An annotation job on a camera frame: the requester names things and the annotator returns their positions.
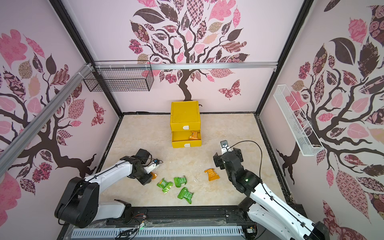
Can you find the yellow three-drawer cabinet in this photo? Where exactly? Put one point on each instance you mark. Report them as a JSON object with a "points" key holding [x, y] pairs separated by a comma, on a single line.
{"points": [[188, 111]]}

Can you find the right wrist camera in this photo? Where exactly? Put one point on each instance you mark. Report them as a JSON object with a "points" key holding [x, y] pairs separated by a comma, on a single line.
{"points": [[225, 147]]}

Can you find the aluminium rail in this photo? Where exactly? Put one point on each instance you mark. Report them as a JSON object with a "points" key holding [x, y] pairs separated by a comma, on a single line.
{"points": [[20, 143], [185, 66]]}

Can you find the black wire basket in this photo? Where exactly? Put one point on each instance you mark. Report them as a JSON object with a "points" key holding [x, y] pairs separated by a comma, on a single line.
{"points": [[120, 76]]}

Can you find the white wire basket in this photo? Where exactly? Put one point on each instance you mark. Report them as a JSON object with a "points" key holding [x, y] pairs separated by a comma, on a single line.
{"points": [[290, 104]]}

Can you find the black base frame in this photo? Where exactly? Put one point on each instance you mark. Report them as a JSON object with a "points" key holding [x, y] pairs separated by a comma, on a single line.
{"points": [[231, 214]]}

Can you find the aluminium rail left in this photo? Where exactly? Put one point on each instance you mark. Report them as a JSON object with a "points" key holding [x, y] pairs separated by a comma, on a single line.
{"points": [[20, 143]]}

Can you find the aluminium rail back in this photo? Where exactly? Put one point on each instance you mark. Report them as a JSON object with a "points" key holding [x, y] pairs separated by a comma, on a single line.
{"points": [[185, 66]]}

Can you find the white slotted cable duct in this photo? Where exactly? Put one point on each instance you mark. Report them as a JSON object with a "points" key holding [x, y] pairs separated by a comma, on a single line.
{"points": [[165, 233]]}

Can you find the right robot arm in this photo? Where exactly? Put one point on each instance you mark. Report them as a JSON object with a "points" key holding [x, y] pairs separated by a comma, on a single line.
{"points": [[264, 207]]}

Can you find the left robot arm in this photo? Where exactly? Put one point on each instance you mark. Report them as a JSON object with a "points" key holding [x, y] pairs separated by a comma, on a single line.
{"points": [[80, 203]]}

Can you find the green cookie packet front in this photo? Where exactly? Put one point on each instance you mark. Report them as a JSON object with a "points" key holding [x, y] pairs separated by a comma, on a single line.
{"points": [[186, 195]]}

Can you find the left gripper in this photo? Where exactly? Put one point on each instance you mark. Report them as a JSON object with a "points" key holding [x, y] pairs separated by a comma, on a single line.
{"points": [[144, 181]]}

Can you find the green cookie packet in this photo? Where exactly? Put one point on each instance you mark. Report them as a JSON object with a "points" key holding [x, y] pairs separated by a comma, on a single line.
{"points": [[180, 181], [186, 195], [165, 185]]}

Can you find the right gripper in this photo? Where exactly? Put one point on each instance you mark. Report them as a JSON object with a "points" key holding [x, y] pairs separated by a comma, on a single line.
{"points": [[227, 157]]}

